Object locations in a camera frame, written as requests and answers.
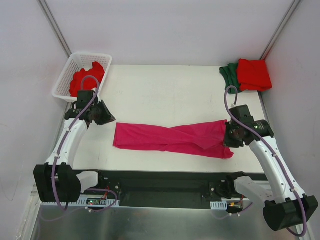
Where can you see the left white cable duct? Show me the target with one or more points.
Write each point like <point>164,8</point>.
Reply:
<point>84,201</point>

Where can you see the white cable duct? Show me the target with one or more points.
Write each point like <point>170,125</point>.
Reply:
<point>219,205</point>
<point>84,201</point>

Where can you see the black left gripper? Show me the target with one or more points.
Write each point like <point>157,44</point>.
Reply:
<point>105,115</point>

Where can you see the right white cable duct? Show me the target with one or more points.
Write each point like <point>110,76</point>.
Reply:
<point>219,205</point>

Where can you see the pink t shirt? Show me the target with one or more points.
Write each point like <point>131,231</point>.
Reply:
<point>201,139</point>

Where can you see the folded green t shirt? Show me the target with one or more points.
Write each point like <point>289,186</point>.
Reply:
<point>229,74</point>

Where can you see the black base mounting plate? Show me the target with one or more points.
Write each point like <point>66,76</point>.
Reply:
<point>160,189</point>

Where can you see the red t shirt in basket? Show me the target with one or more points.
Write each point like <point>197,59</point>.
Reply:
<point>82,79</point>

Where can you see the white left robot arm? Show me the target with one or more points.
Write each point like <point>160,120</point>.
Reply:
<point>56,181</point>

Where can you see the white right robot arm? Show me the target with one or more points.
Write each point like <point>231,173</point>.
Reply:
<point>286,204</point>

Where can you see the folded red t shirt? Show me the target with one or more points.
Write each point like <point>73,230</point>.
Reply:
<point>253,75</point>

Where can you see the left aluminium frame post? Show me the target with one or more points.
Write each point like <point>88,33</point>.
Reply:
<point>54,26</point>

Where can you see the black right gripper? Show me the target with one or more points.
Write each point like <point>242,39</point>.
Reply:
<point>230,137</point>

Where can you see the white perforated plastic basket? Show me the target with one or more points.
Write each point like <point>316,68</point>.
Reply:
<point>76,62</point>

